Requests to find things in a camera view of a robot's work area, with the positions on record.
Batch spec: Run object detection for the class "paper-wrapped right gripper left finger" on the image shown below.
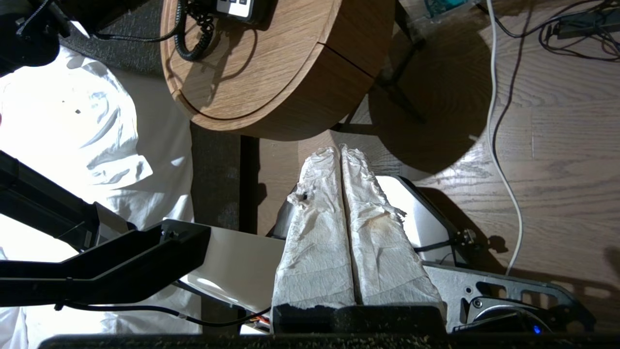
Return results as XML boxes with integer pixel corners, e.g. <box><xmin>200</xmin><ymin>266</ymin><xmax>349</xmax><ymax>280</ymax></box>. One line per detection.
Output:
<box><xmin>272</xmin><ymin>147</ymin><xmax>357</xmax><ymax>309</ymax></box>

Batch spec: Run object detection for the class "paper-wrapped right gripper right finger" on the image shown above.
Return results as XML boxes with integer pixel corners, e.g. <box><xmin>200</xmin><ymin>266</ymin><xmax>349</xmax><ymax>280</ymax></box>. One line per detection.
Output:
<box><xmin>340</xmin><ymin>144</ymin><xmax>444</xmax><ymax>308</ymax></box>

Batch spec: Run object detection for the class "silver robot base chassis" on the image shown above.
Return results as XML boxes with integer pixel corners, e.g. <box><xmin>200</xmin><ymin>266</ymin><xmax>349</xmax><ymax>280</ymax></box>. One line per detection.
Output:
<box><xmin>375</xmin><ymin>174</ymin><xmax>597</xmax><ymax>335</ymax></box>

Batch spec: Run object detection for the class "white robot body panel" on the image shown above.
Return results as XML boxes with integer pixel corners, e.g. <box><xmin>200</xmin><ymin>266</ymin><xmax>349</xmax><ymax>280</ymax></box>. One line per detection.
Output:
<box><xmin>186</xmin><ymin>225</ymin><xmax>287</xmax><ymax>312</ymax></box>

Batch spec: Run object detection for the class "round wooden side table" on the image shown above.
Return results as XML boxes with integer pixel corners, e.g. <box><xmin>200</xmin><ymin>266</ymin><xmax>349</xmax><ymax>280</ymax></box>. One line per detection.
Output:
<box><xmin>160</xmin><ymin>0</ymin><xmax>397</xmax><ymax>143</ymax></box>

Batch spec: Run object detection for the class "translucent plastic wrapped object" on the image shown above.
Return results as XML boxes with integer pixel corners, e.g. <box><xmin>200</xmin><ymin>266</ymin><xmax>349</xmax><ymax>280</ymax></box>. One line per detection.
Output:
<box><xmin>409</xmin><ymin>0</ymin><xmax>478</xmax><ymax>31</ymax></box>

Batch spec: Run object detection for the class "white pillow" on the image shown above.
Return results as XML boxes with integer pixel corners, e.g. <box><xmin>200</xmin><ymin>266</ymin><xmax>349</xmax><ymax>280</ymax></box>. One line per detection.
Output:
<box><xmin>0</xmin><ymin>45</ymin><xmax>195</xmax><ymax>336</ymax></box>

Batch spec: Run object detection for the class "white power cable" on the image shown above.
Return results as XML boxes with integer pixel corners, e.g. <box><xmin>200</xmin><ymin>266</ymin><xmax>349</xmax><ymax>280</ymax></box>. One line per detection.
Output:
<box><xmin>485</xmin><ymin>0</ymin><xmax>525</xmax><ymax>277</ymax></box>

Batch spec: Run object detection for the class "black coiled phone cord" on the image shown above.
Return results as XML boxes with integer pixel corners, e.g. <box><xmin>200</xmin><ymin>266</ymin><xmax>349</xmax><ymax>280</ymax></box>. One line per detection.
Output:
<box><xmin>173</xmin><ymin>0</ymin><xmax>217</xmax><ymax>62</ymax></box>

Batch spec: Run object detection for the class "black cable bundle with adapter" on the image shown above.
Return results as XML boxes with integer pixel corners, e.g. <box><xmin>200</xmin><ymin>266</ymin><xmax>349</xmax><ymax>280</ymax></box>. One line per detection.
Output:
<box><xmin>491</xmin><ymin>0</ymin><xmax>620</xmax><ymax>157</ymax></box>

